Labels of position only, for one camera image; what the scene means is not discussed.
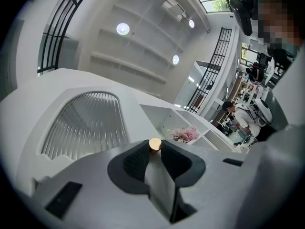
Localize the white cabinet door ribbed glass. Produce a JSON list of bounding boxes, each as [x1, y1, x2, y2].
[[30, 86, 155, 195]]

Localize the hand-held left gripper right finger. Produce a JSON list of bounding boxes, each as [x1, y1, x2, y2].
[[161, 139, 250, 229]]

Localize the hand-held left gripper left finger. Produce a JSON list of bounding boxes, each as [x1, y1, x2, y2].
[[26, 141, 176, 229]]

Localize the white desk hutch shelving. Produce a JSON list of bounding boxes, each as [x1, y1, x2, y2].
[[139, 103, 241, 154]]

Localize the person's head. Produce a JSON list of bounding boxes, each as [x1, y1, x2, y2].
[[257, 0, 303, 51]]

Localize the pink artificial flower bunch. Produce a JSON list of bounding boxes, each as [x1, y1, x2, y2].
[[171, 125, 200, 144]]

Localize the white ceiling air conditioner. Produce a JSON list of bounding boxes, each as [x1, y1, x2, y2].
[[162, 0, 188, 21]]

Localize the black head-mounted camera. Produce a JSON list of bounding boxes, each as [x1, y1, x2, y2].
[[228, 0, 257, 37]]

